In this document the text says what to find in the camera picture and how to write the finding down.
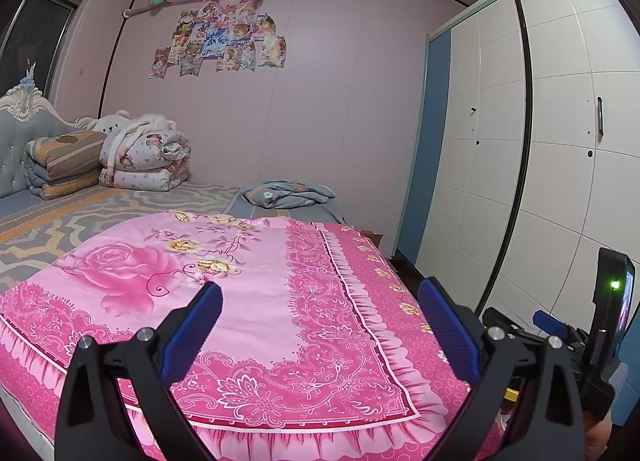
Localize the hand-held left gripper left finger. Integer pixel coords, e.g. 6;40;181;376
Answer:
55;281;224;461

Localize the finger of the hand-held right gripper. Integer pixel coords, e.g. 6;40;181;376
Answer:
531;310;577;340
481;307;532;338

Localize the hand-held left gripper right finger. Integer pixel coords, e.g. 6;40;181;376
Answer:
418;277;586;461

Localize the yellow rimmed trash bin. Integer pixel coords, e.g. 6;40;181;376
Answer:
495;386;523;437

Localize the person's right hand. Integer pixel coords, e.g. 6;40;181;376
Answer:
584;412;614;461

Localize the pink floral bedspread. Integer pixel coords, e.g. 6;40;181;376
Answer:
0;208;506;461

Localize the grey patterned bed sheet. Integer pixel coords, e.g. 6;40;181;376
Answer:
0;181;346;292

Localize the grey crumpled blanket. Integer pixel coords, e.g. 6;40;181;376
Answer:
242;181;337;209

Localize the floral folded quilt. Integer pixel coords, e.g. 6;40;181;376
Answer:
98;114;192;193

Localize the white wardrobe with black trim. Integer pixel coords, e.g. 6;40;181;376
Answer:
392;0;640;337

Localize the white plush toy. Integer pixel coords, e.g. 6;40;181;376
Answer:
92;110;176;172

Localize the grey tufted bed headboard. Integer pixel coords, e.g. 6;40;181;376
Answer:
0;58;96;199

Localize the dark window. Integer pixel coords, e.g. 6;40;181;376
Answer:
0;0;108;97

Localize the cluster of wall posters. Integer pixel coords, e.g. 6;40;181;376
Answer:
149;0;288;79

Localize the white wall pipe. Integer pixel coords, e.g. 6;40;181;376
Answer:
121;1;166;19

